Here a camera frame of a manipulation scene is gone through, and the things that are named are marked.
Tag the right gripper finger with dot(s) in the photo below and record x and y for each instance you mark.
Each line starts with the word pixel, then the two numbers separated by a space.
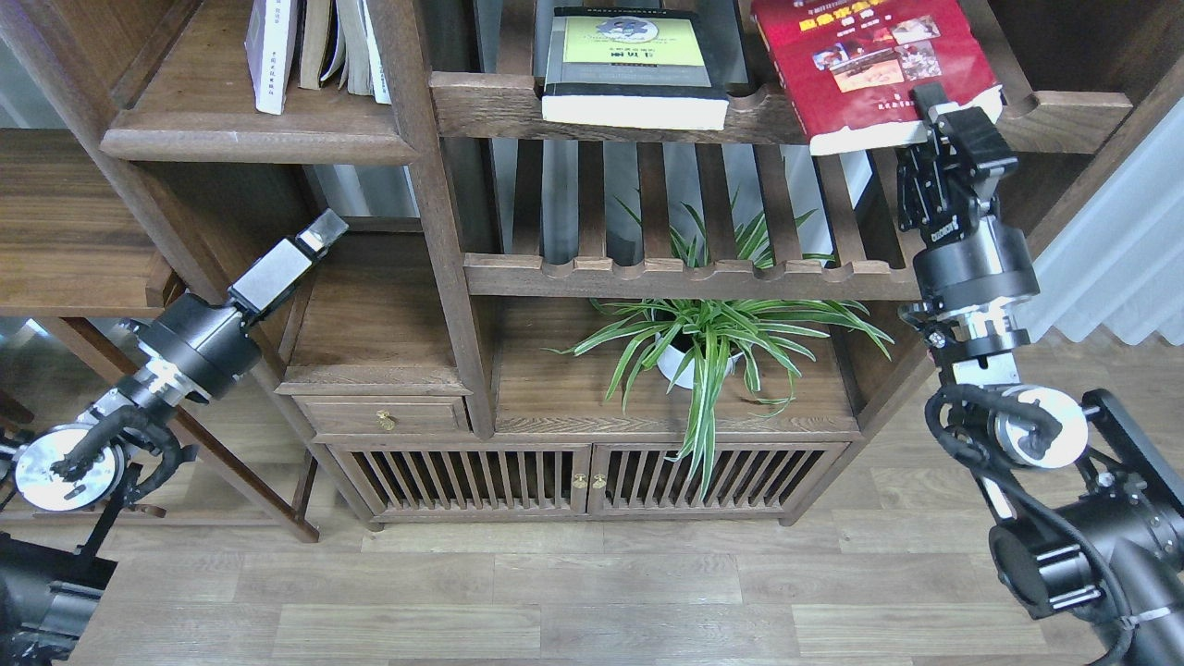
pixel 961 144

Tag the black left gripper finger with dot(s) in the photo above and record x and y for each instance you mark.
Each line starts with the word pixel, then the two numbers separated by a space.
pixel 271 279

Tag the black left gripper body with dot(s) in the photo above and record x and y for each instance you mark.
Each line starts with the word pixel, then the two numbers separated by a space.
pixel 195 352

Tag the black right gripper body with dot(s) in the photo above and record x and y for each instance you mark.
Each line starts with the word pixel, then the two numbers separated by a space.
pixel 973 268

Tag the red paperback book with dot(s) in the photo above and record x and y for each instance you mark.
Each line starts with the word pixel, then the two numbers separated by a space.
pixel 849 67

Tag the pale lilac paperback book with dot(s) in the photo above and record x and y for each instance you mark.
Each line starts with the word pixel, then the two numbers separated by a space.
pixel 272 32

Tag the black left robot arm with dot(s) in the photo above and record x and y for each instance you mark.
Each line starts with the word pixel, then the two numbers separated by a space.
pixel 122 448

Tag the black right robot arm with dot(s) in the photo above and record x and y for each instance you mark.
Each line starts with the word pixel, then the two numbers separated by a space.
pixel 1087 513

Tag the upright white books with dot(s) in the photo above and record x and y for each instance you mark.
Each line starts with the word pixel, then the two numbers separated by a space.
pixel 356 55

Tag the white curtain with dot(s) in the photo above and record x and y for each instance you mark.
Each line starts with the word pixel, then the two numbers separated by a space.
pixel 1119 263

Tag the brass drawer knob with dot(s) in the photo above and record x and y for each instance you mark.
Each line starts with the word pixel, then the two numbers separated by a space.
pixel 385 420

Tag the upright tan book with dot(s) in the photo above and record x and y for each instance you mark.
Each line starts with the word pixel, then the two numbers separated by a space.
pixel 318 43

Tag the green spider plant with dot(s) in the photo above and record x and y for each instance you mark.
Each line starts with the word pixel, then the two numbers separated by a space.
pixel 711 334

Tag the white plant pot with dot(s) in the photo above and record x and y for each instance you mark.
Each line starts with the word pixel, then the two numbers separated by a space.
pixel 687 359

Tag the dark wooden bookshelf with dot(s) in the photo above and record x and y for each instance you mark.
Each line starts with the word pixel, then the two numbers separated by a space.
pixel 449 319

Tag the brass cabinet door knobs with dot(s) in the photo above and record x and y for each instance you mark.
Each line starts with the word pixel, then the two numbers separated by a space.
pixel 596 481

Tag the yellow and black book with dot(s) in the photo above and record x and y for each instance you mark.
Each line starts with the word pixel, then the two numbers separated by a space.
pixel 632 67

